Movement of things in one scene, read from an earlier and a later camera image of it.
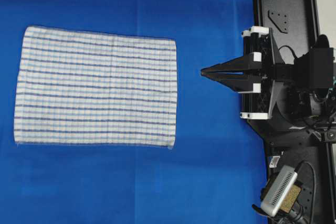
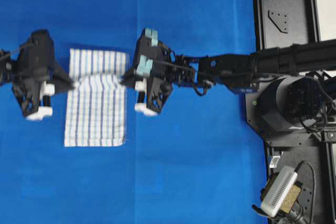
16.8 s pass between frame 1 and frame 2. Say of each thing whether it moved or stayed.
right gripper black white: moved
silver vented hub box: stayed
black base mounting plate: stayed
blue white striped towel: moved
